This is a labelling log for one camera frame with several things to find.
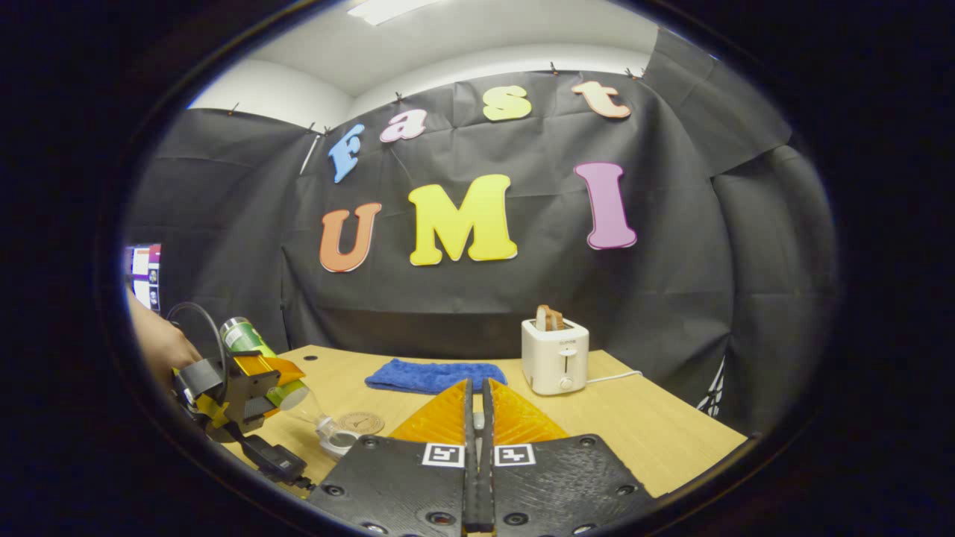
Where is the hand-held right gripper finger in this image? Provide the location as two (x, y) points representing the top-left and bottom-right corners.
(310, 378), (478, 537)
(477, 378), (657, 537)

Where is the black looped cable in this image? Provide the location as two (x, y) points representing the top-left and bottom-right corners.
(167, 302), (229, 389)

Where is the blue towel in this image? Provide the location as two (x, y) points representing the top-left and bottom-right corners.
(365, 359), (508, 395)

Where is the green label water bottle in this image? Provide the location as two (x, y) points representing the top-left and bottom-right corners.
(220, 317), (329, 427)

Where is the white toaster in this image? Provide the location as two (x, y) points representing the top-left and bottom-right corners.
(521, 318), (590, 396)

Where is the ceiling light panel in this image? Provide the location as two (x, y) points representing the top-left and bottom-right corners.
(347, 0), (448, 25)

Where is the black backdrop cloth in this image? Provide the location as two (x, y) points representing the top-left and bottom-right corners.
(123, 28), (840, 437)

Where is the computer monitor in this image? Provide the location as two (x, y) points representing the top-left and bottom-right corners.
(123, 243), (162, 313)

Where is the round cork coaster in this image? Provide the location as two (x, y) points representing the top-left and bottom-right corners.
(336, 412), (386, 436)

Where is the black white striped object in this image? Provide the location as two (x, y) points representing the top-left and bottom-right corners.
(698, 357), (728, 417)

